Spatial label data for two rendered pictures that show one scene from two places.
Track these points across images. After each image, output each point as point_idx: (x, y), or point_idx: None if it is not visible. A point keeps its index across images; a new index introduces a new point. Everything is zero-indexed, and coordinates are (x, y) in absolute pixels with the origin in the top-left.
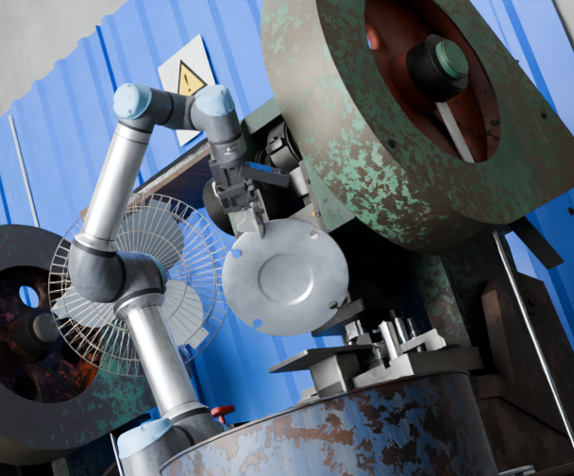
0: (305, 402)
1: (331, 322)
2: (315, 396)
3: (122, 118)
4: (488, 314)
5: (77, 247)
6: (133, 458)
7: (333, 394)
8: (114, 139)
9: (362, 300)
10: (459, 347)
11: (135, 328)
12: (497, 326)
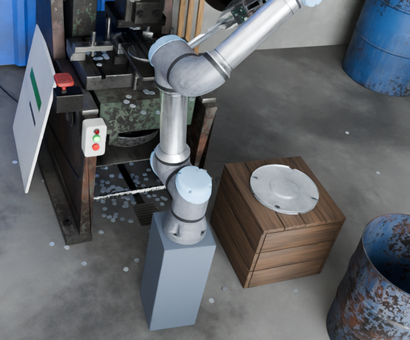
0: (115, 76)
1: (137, 24)
2: (125, 75)
3: (301, 0)
4: (164, 7)
5: (222, 77)
6: (203, 204)
7: (147, 81)
8: (286, 11)
9: (165, 19)
10: (154, 27)
11: (181, 104)
12: (168, 15)
